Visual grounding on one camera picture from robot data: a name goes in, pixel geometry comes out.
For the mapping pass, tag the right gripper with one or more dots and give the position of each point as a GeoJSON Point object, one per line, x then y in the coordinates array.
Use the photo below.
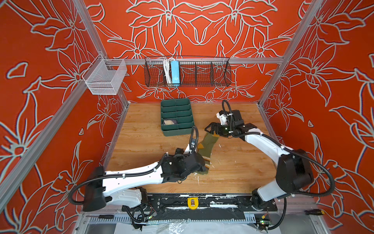
{"type": "Point", "coordinates": [213, 129]}

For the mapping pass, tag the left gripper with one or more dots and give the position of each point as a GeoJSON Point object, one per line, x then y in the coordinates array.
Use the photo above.
{"type": "Point", "coordinates": [180, 153]}

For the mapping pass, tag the green striped sock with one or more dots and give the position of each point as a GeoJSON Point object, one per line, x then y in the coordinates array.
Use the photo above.
{"type": "Point", "coordinates": [205, 148]}

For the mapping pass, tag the purple striped sock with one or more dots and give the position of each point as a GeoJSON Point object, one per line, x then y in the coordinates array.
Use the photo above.
{"type": "Point", "coordinates": [170, 122]}

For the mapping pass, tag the green compartment tray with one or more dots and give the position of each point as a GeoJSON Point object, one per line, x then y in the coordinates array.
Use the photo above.
{"type": "Point", "coordinates": [179, 109]}

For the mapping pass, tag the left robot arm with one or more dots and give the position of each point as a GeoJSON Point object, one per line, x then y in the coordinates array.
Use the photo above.
{"type": "Point", "coordinates": [123, 187]}

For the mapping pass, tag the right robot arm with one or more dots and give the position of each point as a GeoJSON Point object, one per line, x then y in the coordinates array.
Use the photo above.
{"type": "Point", "coordinates": [294, 167]}

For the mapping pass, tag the light blue box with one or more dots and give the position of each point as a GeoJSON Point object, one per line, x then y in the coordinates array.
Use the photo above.
{"type": "Point", "coordinates": [175, 74]}

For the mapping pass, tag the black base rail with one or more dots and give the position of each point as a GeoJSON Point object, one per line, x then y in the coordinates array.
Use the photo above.
{"type": "Point", "coordinates": [227, 208]}

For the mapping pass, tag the black wire wall basket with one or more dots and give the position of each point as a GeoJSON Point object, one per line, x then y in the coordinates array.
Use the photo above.
{"type": "Point", "coordinates": [194, 71]}

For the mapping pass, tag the clear plastic wall bin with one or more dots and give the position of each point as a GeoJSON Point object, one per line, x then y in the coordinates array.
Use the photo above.
{"type": "Point", "coordinates": [105, 76]}

